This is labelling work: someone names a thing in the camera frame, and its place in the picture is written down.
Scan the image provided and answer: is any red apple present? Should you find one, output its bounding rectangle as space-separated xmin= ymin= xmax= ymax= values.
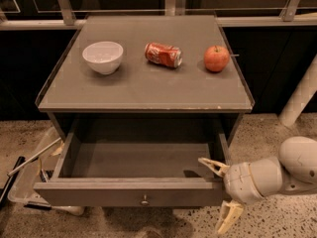
xmin=204 ymin=46 xmax=230 ymax=72

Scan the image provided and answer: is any grey metal rod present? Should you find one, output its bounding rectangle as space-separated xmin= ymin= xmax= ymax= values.
xmin=7 ymin=137 xmax=61 ymax=178

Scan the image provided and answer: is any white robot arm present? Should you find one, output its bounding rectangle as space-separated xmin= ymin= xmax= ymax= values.
xmin=198 ymin=136 xmax=317 ymax=236

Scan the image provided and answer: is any dark snack bag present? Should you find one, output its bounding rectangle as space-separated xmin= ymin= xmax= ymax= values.
xmin=40 ymin=170 xmax=53 ymax=182

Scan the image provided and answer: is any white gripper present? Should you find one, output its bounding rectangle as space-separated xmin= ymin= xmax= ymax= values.
xmin=198 ymin=158 xmax=264 ymax=235

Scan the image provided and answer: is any metal railing frame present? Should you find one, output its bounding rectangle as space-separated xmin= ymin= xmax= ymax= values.
xmin=0 ymin=0 xmax=317 ymax=30

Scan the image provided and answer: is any red soda can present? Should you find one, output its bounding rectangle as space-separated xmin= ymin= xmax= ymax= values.
xmin=145 ymin=43 xmax=182 ymax=68

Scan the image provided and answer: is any white ceramic bowl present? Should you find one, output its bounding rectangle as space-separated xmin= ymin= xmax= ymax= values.
xmin=82 ymin=41 xmax=124 ymax=74

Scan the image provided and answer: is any grey drawer cabinet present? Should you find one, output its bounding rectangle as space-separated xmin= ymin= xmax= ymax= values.
xmin=37 ymin=15 xmax=254 ymax=136

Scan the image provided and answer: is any clear plastic bin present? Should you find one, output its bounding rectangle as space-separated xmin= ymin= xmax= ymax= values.
xmin=8 ymin=141 xmax=84 ymax=216

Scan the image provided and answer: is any grey top drawer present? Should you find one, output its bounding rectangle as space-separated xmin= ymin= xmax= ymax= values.
xmin=34 ymin=117 xmax=227 ymax=207

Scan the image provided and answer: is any black flat bar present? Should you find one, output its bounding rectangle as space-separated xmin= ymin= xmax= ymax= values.
xmin=0 ymin=156 xmax=25 ymax=209

